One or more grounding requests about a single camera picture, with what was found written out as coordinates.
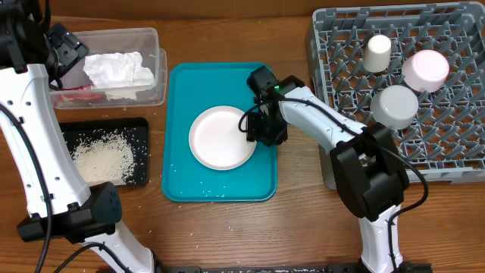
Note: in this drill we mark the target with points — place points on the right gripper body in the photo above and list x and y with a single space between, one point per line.
265 131

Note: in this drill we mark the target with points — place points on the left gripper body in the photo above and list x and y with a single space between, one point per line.
67 51

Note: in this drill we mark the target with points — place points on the red sauce packet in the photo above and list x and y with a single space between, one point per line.
80 93

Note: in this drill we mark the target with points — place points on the large white plate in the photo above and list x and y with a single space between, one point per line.
216 141

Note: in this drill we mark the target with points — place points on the white napkin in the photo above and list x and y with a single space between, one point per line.
108 71

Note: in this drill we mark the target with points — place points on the grey metal bowl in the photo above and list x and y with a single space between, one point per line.
395 107

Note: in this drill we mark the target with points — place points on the white paper cup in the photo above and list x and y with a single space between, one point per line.
376 57

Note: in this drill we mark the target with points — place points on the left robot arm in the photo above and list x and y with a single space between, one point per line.
35 55

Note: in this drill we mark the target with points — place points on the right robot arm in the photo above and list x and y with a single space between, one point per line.
369 173

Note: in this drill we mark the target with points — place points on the grey dishwasher rack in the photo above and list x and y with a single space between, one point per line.
445 141

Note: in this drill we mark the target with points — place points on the clear plastic bin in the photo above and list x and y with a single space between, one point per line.
142 40

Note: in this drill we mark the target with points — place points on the teal serving tray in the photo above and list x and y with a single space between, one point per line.
194 88

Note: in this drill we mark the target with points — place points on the black tray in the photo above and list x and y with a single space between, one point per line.
135 130

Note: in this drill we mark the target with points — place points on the pile of rice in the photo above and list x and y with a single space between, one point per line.
108 159

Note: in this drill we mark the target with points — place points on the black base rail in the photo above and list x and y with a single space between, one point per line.
334 268

